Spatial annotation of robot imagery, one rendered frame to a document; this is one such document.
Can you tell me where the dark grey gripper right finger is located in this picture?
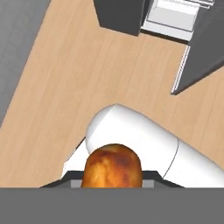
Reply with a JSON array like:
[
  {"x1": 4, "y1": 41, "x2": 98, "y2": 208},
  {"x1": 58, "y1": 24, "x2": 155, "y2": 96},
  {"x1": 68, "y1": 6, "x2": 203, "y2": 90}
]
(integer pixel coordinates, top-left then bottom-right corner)
[{"x1": 141, "y1": 170, "x2": 186, "y2": 189}]

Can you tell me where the dark grey cabinet block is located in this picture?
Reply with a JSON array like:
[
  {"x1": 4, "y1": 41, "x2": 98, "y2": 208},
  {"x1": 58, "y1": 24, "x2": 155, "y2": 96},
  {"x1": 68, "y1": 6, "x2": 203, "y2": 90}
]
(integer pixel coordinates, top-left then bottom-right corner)
[{"x1": 93, "y1": 0, "x2": 153, "y2": 38}]

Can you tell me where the white rounded cylinder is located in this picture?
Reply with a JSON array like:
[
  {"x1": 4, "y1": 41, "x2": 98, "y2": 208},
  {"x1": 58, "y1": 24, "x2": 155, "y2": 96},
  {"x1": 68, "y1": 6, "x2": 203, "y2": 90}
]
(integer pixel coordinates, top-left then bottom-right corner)
[{"x1": 61, "y1": 103, "x2": 224, "y2": 189}]

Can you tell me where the dark grey counter with white edge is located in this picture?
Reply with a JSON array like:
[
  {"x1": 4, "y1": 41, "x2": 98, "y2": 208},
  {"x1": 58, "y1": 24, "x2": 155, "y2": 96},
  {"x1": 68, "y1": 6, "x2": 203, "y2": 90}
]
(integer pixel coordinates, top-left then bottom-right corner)
[{"x1": 170, "y1": 0, "x2": 224, "y2": 96}]

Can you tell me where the white open drawer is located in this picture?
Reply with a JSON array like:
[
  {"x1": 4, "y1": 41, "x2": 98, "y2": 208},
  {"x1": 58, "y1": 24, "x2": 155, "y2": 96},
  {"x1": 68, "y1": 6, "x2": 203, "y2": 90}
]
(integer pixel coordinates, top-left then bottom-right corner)
[{"x1": 140, "y1": 0, "x2": 216, "y2": 42}]

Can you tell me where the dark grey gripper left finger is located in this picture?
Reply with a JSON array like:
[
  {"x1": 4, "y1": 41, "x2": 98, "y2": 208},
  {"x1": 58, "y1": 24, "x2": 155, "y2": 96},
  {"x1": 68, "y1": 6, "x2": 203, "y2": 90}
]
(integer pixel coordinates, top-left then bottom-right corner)
[{"x1": 38, "y1": 170, "x2": 86, "y2": 189}]

